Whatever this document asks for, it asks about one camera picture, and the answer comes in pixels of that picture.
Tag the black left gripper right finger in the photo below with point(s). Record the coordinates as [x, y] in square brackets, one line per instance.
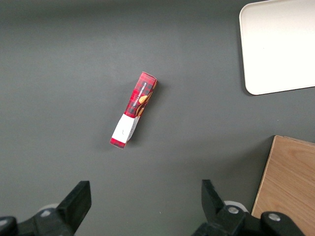
[216, 209]

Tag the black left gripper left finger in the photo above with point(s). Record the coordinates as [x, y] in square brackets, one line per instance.
[71, 209]

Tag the red plaid cookie box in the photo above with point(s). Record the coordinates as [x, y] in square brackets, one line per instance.
[142, 93]

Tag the cream plastic tray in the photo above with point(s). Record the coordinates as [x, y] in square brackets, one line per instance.
[278, 46]

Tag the wooden drawer cabinet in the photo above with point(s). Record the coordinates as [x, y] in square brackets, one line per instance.
[288, 182]

